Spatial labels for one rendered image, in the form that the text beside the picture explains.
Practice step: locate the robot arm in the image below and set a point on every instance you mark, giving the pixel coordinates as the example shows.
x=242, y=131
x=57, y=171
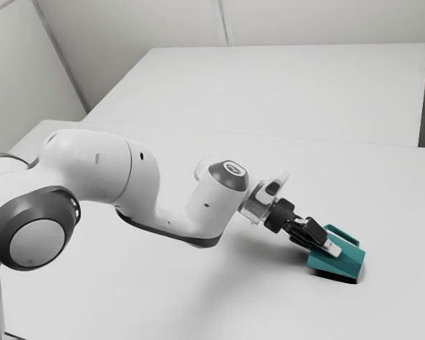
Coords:
x=92, y=177

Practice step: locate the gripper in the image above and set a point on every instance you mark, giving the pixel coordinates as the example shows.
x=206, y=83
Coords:
x=282, y=214

